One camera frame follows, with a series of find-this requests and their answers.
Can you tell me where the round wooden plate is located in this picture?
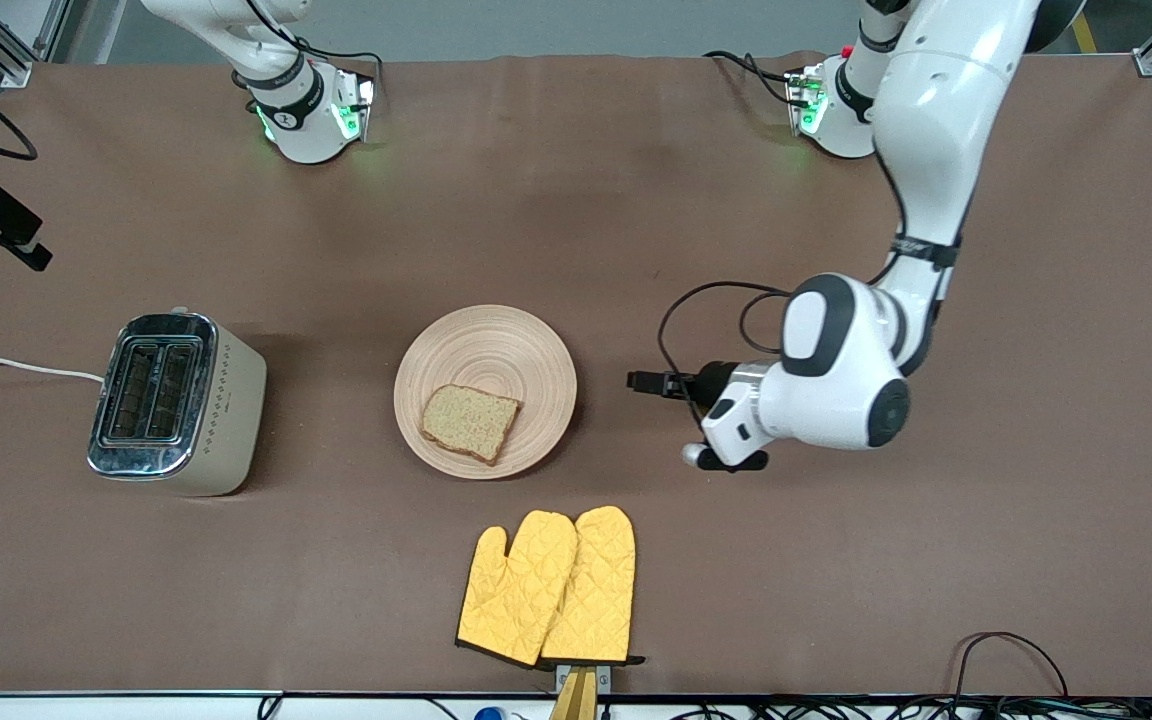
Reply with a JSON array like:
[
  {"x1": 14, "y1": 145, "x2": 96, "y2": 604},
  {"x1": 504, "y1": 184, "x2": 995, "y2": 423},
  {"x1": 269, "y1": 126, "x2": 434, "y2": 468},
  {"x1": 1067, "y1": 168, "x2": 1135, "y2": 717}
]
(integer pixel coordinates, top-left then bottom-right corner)
[{"x1": 394, "y1": 304, "x2": 578, "y2": 481}]

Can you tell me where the slice of brown toast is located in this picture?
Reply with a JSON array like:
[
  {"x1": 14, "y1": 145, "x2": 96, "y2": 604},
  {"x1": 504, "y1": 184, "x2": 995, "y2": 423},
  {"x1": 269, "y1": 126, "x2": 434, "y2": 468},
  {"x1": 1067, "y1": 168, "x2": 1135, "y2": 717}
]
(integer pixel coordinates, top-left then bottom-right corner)
[{"x1": 421, "y1": 384, "x2": 523, "y2": 467}]

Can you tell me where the brown table cover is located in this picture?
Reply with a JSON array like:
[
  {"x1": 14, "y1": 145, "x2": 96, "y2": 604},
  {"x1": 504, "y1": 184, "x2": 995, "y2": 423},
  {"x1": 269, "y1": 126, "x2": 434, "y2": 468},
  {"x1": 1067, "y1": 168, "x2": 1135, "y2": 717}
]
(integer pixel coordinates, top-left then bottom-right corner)
[{"x1": 0, "y1": 52, "x2": 1152, "y2": 697}]

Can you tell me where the yellow quilted oven mitt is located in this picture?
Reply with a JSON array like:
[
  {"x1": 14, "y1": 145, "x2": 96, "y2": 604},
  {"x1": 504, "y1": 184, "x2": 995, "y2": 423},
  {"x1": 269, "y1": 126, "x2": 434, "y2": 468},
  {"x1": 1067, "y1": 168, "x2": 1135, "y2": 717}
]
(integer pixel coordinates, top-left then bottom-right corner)
[
  {"x1": 455, "y1": 510, "x2": 579, "y2": 669},
  {"x1": 540, "y1": 505, "x2": 647, "y2": 667}
]

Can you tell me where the cream and chrome toaster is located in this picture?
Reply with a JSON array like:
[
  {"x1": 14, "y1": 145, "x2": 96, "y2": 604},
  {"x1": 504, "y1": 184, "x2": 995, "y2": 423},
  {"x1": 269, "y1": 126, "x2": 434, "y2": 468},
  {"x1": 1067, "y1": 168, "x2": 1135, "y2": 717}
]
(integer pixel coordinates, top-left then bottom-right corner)
[{"x1": 86, "y1": 307, "x2": 268, "y2": 498}]

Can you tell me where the wooden stand leg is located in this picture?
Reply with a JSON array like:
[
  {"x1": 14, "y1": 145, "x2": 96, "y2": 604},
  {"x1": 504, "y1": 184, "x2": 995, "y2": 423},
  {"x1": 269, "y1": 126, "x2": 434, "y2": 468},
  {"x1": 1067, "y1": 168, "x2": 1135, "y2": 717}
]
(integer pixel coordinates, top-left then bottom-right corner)
[{"x1": 548, "y1": 668, "x2": 599, "y2": 720}]

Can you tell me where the white toaster power cord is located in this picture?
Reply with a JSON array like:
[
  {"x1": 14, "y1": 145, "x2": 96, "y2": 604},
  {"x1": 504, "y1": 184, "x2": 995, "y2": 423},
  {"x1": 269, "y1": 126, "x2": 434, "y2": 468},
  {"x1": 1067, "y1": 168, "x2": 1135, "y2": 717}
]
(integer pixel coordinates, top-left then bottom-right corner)
[{"x1": 0, "y1": 357, "x2": 107, "y2": 384}]

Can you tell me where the small metal bracket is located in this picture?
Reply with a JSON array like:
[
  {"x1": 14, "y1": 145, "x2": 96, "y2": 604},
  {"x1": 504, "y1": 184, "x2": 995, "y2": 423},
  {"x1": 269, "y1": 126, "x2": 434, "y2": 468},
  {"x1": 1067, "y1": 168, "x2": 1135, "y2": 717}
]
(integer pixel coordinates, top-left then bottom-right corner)
[{"x1": 556, "y1": 663, "x2": 613, "y2": 696}]

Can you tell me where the black left arm base cable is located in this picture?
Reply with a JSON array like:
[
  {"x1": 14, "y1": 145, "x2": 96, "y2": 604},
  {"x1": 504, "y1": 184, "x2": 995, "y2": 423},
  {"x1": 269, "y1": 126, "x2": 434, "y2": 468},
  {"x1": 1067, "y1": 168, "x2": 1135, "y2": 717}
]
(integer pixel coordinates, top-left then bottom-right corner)
[{"x1": 703, "y1": 50, "x2": 799, "y2": 107}]

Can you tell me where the black arm base cable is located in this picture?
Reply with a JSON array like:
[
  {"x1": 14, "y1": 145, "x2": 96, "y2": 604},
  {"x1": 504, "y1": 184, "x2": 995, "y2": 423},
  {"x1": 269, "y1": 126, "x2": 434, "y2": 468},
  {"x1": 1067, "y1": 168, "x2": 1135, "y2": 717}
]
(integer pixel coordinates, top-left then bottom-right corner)
[
  {"x1": 703, "y1": 50, "x2": 799, "y2": 107},
  {"x1": 231, "y1": 0, "x2": 384, "y2": 111}
]

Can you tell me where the black right arm base cable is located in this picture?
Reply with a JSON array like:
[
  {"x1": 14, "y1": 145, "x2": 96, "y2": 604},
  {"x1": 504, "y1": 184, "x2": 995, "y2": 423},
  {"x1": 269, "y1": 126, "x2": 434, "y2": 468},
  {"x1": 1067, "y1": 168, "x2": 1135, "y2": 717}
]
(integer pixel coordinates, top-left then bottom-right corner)
[{"x1": 231, "y1": 0, "x2": 384, "y2": 111}]

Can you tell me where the black cable bundle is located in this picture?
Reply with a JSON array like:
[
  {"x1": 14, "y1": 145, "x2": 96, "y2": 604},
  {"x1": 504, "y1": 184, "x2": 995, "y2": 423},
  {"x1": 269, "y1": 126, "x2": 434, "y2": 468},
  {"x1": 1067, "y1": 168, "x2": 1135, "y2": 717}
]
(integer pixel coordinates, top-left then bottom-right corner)
[{"x1": 671, "y1": 695, "x2": 1152, "y2": 720}]

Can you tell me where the black looped cable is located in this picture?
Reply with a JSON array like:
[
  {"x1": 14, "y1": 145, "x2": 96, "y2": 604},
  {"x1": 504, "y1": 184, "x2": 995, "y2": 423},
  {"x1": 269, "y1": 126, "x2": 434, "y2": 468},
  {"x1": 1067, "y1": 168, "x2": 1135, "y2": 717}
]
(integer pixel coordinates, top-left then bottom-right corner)
[{"x1": 954, "y1": 631, "x2": 1070, "y2": 701}]

